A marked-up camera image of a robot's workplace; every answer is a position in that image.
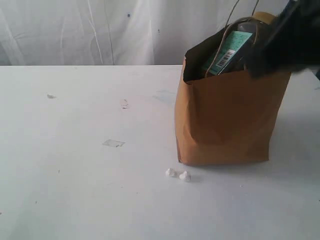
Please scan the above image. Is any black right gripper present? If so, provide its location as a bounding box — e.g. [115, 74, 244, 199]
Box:
[245, 0, 320, 78]

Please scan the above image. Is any nut jar with gold lid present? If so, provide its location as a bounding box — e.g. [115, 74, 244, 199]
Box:
[201, 11, 276, 78]

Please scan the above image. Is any clear tape piece on table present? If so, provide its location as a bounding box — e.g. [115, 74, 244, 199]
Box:
[102, 139, 125, 148]

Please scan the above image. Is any large brown paper bag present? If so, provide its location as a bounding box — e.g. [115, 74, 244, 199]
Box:
[174, 30, 291, 166]

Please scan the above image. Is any white backdrop curtain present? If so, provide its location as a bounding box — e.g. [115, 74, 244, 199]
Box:
[0, 0, 320, 68]

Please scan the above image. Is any small white paper scrap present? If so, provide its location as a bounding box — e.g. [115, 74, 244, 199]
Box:
[120, 99, 129, 109]

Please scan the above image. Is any white paper ball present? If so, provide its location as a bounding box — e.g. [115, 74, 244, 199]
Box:
[179, 171, 192, 182]
[165, 168, 177, 178]

